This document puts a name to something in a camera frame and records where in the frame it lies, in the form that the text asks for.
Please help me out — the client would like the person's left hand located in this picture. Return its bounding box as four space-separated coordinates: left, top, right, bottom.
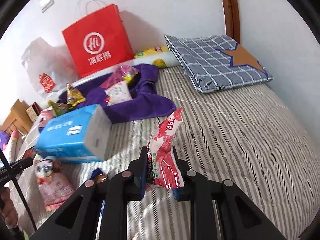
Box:
1 187 18 228

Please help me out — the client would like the red and white snack packet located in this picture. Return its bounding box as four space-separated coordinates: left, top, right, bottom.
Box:
147 107 184 189

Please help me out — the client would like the purple towel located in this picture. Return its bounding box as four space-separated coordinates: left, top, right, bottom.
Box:
74 64 176 124

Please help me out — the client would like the wooden furniture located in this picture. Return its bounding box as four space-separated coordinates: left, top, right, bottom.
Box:
1 100 33 136

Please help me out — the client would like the white starry snack packet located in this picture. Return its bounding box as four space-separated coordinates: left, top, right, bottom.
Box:
105 81 132 106

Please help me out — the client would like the pink peach candy packet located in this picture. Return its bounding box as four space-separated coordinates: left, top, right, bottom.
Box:
38 109 55 132

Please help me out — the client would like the blue tissue pack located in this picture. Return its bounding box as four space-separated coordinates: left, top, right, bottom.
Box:
34 104 112 164

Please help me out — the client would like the grey checked folded cloth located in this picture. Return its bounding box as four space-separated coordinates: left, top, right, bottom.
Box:
164 35 273 93

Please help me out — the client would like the white Miniso plastic bag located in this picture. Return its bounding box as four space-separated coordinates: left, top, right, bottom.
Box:
21 37 79 99

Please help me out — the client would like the red paper shopping bag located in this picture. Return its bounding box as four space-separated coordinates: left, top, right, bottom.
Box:
62 4 134 77

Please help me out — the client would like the black cable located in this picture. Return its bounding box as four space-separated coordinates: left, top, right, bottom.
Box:
0 149 38 231

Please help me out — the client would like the brown wooden door frame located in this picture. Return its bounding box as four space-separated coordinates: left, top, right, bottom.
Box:
222 0 241 43

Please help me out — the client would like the pink and yellow snack packet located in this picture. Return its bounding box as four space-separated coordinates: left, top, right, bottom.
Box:
100 65 139 89

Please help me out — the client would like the blue wrapped candy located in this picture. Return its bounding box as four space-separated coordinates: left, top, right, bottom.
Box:
90 168 108 184

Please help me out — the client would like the green triangular snack packet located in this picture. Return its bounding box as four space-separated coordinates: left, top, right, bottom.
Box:
48 100 68 117

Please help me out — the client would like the white wall switch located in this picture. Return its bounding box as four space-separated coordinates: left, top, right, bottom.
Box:
40 0 54 12

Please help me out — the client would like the panda print snack packet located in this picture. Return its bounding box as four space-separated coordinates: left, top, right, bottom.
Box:
34 156 62 185

